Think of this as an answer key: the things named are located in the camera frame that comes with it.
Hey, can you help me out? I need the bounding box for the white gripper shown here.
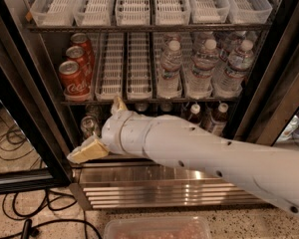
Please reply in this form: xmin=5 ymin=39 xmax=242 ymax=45
xmin=67 ymin=96 xmax=152 ymax=164

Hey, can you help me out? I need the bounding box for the red coke can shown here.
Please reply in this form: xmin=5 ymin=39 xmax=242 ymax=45
xmin=66 ymin=46 xmax=93 ymax=85
xmin=58 ymin=61 xmax=90 ymax=101
xmin=70 ymin=33 xmax=95 ymax=67

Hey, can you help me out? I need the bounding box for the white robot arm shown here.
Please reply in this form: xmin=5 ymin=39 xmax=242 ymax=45
xmin=68 ymin=97 xmax=299 ymax=218

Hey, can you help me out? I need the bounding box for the front left silver can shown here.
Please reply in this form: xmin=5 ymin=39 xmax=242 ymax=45
xmin=81 ymin=116 xmax=101 ymax=139

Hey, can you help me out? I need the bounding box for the silver can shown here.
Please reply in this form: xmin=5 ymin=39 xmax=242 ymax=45
xmin=85 ymin=105 xmax=102 ymax=119
xmin=81 ymin=116 xmax=101 ymax=139

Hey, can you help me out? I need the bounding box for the rear left silver can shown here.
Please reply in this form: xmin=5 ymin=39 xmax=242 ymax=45
xmin=85 ymin=105 xmax=102 ymax=119

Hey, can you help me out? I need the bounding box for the rear left pepsi can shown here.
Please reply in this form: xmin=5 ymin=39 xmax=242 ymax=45
xmin=135 ymin=103 xmax=149 ymax=114

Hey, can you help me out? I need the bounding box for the pepsi can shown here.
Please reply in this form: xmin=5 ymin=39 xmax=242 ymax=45
xmin=135 ymin=103 xmax=149 ymax=114
xmin=159 ymin=103 xmax=173 ymax=114

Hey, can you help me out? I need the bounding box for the middle shelf empty tray left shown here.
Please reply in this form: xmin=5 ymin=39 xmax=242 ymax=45
xmin=95 ymin=33 xmax=125 ymax=101

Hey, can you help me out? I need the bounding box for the shelf empty tray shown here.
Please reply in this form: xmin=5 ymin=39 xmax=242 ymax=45
xmin=127 ymin=33 xmax=152 ymax=100
xmin=95 ymin=33 xmax=125 ymax=101

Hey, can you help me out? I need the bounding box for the rear right pepsi can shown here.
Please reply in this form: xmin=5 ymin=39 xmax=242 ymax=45
xmin=159 ymin=103 xmax=173 ymax=114

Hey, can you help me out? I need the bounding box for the middle shelf empty tray right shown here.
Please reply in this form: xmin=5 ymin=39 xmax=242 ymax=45
xmin=127 ymin=33 xmax=152 ymax=100

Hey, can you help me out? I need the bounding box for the open fridge door left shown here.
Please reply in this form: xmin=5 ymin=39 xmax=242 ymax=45
xmin=0 ymin=0 xmax=72 ymax=194

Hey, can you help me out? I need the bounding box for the right fridge door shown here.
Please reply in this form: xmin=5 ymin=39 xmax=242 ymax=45
xmin=225 ymin=0 xmax=299 ymax=145

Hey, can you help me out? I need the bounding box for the front left water bottle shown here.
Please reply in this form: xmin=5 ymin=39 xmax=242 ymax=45
xmin=158 ymin=40 xmax=182 ymax=99

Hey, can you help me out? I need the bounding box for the water bottle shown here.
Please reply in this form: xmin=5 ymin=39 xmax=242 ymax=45
xmin=161 ymin=32 xmax=181 ymax=51
xmin=158 ymin=40 xmax=182 ymax=99
xmin=187 ymin=39 xmax=219 ymax=99
xmin=212 ymin=40 xmax=254 ymax=99
xmin=219 ymin=31 xmax=246 ymax=62
xmin=192 ymin=32 xmax=214 ymax=52

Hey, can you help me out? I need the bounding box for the left brown tea bottle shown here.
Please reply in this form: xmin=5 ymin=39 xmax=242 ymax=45
xmin=184 ymin=104 xmax=202 ymax=125

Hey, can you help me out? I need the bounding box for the brown tea bottle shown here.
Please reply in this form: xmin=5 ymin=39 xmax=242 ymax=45
xmin=184 ymin=104 xmax=202 ymax=125
xmin=203 ymin=103 xmax=228 ymax=136

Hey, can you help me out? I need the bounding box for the front middle water bottle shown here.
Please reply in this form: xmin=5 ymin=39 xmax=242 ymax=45
xmin=187 ymin=39 xmax=219 ymax=99

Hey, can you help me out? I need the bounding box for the rear left water bottle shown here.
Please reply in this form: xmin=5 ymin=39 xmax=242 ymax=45
xmin=161 ymin=32 xmax=181 ymax=51

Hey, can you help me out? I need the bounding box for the clear plastic container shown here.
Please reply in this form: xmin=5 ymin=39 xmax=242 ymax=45
xmin=104 ymin=216 xmax=212 ymax=239

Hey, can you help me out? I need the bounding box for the right brown tea bottle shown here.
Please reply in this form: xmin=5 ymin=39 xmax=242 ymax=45
xmin=203 ymin=103 xmax=228 ymax=136

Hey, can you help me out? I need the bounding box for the front right water bottle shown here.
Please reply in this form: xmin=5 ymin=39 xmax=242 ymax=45
xmin=212 ymin=40 xmax=254 ymax=99

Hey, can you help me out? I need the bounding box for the rear middle water bottle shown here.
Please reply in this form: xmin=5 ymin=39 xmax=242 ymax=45
xmin=192 ymin=32 xmax=214 ymax=52

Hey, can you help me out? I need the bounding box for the rear right water bottle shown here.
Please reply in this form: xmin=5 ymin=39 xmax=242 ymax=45
xmin=219 ymin=31 xmax=246 ymax=62

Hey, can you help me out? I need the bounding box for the black floor cable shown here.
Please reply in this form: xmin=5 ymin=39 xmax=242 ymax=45
xmin=0 ymin=110 xmax=103 ymax=239

